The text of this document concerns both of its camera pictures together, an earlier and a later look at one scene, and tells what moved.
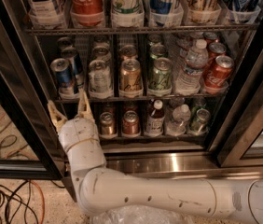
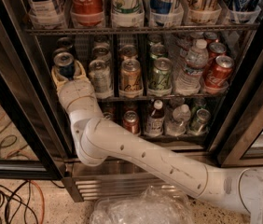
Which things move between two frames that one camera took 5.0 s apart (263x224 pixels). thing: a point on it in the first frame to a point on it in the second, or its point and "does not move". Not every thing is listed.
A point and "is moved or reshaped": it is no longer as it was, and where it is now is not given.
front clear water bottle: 190,74 does not move
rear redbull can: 64,43 does not move
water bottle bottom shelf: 181,117 does not move
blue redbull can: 62,68 is moved or reshaped
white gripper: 76,132 to 76,93
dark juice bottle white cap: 156,119 does not move
